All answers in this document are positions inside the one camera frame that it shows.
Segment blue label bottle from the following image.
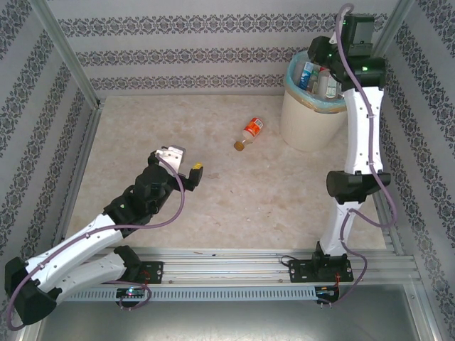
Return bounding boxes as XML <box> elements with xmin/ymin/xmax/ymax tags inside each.
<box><xmin>297</xmin><ymin>60</ymin><xmax>316</xmax><ymax>91</ymax></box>

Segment white trash bin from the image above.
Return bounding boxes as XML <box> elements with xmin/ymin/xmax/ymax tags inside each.
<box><xmin>285</xmin><ymin>49</ymin><xmax>349</xmax><ymax>114</ymax></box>

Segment white ribbed bin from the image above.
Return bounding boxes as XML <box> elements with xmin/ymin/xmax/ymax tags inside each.
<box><xmin>279</xmin><ymin>90</ymin><xmax>351</xmax><ymax>153</ymax></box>

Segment tan tape band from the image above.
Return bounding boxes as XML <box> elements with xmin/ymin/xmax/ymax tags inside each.
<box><xmin>284</xmin><ymin>87</ymin><xmax>348</xmax><ymax>115</ymax></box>

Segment orange label bottle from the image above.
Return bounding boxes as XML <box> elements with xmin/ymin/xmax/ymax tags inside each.
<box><xmin>233</xmin><ymin>117</ymin><xmax>264</xmax><ymax>153</ymax></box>

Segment left controller board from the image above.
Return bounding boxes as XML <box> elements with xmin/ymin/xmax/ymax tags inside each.
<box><xmin>116</xmin><ymin>287</ymin><xmax>147</xmax><ymax>300</ymax></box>

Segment controller board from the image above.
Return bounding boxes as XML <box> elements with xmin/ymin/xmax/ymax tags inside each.
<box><xmin>315</xmin><ymin>285</ymin><xmax>341</xmax><ymax>298</ymax></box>
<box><xmin>116</xmin><ymin>287</ymin><xmax>147</xmax><ymax>300</ymax></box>

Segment right controller board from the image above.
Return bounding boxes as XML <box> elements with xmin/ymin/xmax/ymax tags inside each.
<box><xmin>315</xmin><ymin>285</ymin><xmax>341</xmax><ymax>298</ymax></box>

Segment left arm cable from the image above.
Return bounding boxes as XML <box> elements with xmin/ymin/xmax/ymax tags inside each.
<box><xmin>5</xmin><ymin>156</ymin><xmax>188</xmax><ymax>331</ymax></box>

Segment aluminium frame post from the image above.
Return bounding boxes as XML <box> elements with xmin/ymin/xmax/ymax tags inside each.
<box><xmin>373</xmin><ymin>0</ymin><xmax>416</xmax><ymax>58</ymax></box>
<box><xmin>30</xmin><ymin>0</ymin><xmax>105</xmax><ymax>107</ymax></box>

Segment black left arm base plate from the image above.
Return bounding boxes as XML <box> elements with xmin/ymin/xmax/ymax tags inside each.
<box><xmin>140</xmin><ymin>261</ymin><xmax>164</xmax><ymax>286</ymax></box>

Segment aluminium front rail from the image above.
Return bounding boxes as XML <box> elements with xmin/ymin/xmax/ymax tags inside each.
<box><xmin>99</xmin><ymin>248</ymin><xmax>420</xmax><ymax>286</ymax></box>

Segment slotted grey cable tray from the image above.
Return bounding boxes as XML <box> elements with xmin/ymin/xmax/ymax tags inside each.
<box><xmin>65</xmin><ymin>286</ymin><xmax>318</xmax><ymax>302</ymax></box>

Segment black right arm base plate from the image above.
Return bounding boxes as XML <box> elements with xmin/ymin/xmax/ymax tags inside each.
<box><xmin>287</xmin><ymin>258</ymin><xmax>353</xmax><ymax>284</ymax></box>

